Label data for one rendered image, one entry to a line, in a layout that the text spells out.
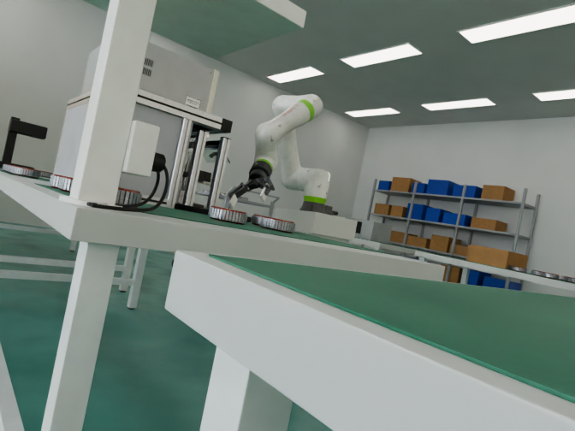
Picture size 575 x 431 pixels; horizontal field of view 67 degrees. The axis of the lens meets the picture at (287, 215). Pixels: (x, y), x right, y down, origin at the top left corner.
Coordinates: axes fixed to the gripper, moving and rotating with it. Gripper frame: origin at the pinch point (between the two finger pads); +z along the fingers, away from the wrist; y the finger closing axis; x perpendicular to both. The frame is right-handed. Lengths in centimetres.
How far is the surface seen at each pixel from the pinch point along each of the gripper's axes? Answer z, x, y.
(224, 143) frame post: -6.1, -23.1, -1.4
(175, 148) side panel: 8.5, -30.9, -12.4
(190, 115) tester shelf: 0.5, -38.6, -5.7
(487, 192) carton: -525, 355, 146
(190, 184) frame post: 10.4, -17.2, -12.8
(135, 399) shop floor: 54, 45, -52
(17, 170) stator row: -3, -37, -96
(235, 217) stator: 42.0, -17.5, 16.0
